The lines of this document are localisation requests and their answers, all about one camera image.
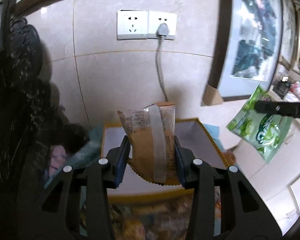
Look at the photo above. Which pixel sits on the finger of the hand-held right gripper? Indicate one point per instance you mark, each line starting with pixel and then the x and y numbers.
pixel 282 108

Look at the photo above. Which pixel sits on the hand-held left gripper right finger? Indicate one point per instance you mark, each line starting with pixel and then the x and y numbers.
pixel 179 166

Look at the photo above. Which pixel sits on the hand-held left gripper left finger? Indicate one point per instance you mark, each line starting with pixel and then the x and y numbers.
pixel 122 165

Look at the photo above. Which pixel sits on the tan snack packet clear strip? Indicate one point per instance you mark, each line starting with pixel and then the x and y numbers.
pixel 145 150

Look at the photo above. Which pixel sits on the green snack packet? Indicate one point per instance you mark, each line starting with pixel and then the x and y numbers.
pixel 261 133

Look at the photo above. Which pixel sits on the yellow cardboard box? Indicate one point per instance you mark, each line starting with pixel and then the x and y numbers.
pixel 192 135

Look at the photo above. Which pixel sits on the light blue cloth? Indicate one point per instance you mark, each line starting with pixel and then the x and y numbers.
pixel 213 133

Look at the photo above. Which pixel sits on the pile of snack packets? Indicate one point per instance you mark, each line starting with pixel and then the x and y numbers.
pixel 150 220

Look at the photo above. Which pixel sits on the cardboard corner protector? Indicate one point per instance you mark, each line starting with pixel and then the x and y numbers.
pixel 211 96

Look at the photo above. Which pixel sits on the framed picture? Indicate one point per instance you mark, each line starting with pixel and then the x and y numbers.
pixel 255 30

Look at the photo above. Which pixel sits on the dark carved furniture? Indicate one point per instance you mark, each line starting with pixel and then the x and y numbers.
pixel 17 105

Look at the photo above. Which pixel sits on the white wall socket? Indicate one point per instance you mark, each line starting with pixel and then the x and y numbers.
pixel 171 23
pixel 132 25

